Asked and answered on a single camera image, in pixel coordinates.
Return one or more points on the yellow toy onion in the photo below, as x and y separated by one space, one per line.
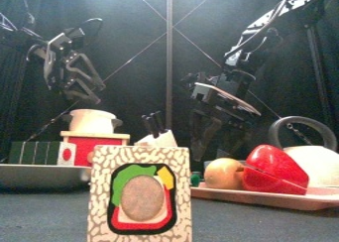
223 174

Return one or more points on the white toy knife block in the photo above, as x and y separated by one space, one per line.
159 135

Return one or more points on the grey vertical frame pole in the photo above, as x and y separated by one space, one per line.
168 54

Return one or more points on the pink plastic tray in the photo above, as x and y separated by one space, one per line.
264 198

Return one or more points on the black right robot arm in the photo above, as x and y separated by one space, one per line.
274 24

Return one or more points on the small green toy piece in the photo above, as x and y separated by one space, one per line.
195 179

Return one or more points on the red toy bell pepper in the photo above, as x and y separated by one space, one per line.
275 171

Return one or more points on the silver metal tray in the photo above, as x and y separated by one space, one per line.
41 176

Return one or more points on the white toy pot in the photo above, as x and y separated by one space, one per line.
92 121

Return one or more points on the green striped sushi block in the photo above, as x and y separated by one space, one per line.
39 152

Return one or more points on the patterned sandwich picture box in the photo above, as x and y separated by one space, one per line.
139 194

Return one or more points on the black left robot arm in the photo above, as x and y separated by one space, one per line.
15 37

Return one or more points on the red wooden toy stove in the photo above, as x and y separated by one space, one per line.
95 146

